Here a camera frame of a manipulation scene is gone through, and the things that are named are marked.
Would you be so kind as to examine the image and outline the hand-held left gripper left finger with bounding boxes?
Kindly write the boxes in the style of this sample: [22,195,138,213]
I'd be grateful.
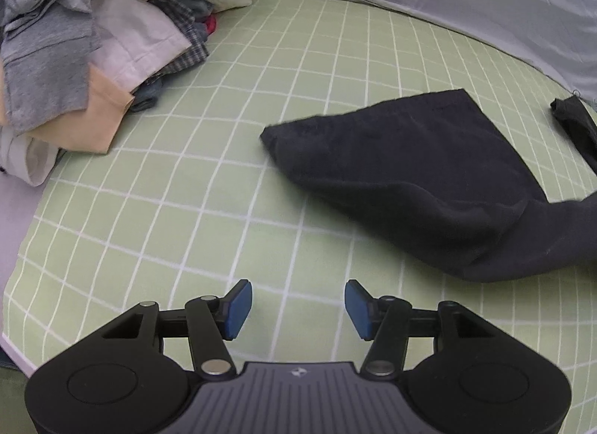
[93,279,253,378]

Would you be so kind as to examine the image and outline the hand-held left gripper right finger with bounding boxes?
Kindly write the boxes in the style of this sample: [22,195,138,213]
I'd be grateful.
[345,279,504,378]

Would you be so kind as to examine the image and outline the black pants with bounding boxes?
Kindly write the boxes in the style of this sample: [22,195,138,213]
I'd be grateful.
[259,89,597,284]

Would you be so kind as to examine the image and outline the pile of mixed clothes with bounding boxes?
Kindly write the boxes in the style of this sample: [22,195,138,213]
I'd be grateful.
[0,0,212,156]

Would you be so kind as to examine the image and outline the green checked bedsheet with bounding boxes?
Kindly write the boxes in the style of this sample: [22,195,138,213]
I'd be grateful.
[0,0,597,372]

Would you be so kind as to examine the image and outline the blue denim cloth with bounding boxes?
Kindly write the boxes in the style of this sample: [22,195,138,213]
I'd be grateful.
[129,77,165,113]

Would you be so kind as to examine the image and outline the crumpled white cloth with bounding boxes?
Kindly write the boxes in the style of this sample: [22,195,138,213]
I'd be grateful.
[0,128,67,188]

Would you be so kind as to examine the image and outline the plaid shirt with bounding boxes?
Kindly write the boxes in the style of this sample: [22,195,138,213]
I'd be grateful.
[131,0,216,95]

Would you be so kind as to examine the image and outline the white garment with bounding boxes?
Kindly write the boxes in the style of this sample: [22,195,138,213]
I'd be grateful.
[88,0,193,93]

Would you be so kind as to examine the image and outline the grey carrot-print quilt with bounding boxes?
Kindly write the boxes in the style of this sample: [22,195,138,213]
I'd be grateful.
[254,0,597,110]

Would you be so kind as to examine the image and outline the grey shirt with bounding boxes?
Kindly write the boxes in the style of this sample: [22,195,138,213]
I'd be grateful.
[0,0,102,134]

